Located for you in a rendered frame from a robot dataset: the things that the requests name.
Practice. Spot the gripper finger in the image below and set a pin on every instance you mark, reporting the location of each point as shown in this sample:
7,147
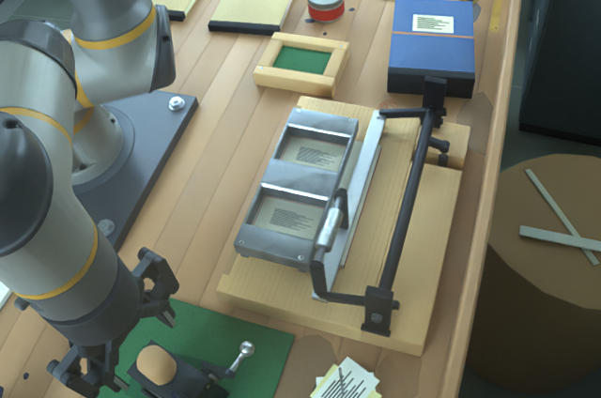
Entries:
159,280
75,372

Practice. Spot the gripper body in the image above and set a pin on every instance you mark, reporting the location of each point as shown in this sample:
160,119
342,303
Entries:
89,309

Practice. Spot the black numbering machine wooden knob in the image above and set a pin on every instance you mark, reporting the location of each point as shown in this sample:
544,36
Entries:
155,365

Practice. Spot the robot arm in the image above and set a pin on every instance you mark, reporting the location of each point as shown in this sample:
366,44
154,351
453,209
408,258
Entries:
42,210

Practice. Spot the steel ball lever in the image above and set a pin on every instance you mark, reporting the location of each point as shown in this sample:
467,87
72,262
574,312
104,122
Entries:
245,351

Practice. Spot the grey jig nest plate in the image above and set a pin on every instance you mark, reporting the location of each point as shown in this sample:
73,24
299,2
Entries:
300,178

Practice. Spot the wooden framed green pad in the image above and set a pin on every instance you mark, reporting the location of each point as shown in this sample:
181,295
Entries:
300,60

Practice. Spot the wooden jig base board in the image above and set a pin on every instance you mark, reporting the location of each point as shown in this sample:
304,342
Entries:
422,238

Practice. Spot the blue ledger book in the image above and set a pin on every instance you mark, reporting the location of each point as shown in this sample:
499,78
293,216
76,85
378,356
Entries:
432,53

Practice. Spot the green standing machine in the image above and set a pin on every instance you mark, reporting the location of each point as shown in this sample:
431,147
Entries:
563,41

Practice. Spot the green mat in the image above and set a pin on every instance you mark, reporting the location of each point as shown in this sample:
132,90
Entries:
225,327

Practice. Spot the yellow sticky note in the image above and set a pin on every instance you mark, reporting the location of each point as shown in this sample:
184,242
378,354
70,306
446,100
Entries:
326,377

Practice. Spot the white printed note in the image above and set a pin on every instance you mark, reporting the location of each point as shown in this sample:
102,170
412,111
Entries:
352,381

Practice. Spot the black hinge block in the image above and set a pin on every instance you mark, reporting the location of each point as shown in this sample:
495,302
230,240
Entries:
434,90
378,311

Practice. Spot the black clamp knob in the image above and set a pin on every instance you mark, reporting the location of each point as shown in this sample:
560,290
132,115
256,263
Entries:
440,149

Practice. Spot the red ink tin grey lid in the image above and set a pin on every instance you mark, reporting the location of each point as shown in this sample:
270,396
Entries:
325,3

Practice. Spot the brown round stool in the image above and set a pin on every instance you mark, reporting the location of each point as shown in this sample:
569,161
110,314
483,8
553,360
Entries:
530,304

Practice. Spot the grey steel strip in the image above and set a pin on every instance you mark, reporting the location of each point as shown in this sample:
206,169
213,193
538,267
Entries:
549,234
547,194

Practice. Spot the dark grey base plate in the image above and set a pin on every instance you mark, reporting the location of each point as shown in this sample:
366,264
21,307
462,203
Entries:
155,135

